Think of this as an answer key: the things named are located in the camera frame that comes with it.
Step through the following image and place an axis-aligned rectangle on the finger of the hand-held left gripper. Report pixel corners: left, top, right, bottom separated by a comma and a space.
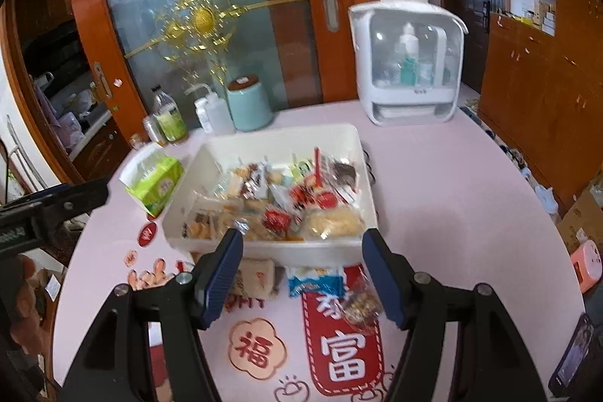
28, 178, 110, 220

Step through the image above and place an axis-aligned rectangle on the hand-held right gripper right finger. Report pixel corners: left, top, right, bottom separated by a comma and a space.
361, 228, 542, 402

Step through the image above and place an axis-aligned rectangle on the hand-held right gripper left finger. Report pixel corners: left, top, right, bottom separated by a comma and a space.
60, 228, 245, 402

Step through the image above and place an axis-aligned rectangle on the red nut packet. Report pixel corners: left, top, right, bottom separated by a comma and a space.
339, 275, 383, 330

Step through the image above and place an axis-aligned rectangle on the beige white snack packet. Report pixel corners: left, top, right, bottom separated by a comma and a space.
228, 257, 276, 300

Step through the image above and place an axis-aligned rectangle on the blue snack packet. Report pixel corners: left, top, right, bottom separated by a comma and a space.
286, 265, 347, 299

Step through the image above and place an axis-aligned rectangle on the white plastic tray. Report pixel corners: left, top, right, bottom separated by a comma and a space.
161, 123, 380, 267

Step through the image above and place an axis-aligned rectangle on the pile of snack packets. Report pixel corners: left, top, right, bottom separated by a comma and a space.
181, 148, 366, 243

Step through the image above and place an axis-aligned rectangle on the person's left hand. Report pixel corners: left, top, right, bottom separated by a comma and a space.
8, 255, 51, 345

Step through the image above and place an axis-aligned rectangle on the small metal can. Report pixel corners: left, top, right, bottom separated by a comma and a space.
142, 116, 165, 146

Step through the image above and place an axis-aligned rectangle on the clear bottle green label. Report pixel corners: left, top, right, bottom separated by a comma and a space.
152, 85, 189, 145

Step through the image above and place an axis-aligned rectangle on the white squeeze bottle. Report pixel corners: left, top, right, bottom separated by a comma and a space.
184, 83, 236, 135

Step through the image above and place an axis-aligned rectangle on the mint canister brown lid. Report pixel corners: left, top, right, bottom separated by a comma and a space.
226, 75, 275, 133

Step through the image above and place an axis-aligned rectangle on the light blue bag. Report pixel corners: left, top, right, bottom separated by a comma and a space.
530, 185, 559, 217

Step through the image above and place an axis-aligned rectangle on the white storage box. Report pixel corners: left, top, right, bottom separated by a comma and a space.
347, 2, 469, 127

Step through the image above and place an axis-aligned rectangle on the black smartphone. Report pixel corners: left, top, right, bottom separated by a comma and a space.
549, 312, 597, 398

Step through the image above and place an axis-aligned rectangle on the pink plastic case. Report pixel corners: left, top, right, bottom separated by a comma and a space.
569, 239, 603, 294

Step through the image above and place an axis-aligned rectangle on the cardboard box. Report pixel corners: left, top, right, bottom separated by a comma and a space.
556, 183, 603, 254

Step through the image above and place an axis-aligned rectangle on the teal bottle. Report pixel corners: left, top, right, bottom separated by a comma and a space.
399, 57, 418, 86

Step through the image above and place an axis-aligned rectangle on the wooden cabinet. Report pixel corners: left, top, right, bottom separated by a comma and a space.
478, 0, 603, 207

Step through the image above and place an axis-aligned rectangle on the white dropper bottle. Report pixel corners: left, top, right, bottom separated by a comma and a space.
395, 22, 420, 68

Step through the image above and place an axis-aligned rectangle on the dark entrance door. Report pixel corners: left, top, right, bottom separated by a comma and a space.
433, 0, 493, 94

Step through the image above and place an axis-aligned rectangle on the metal door handle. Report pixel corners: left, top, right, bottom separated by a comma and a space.
320, 0, 340, 32
92, 62, 114, 101

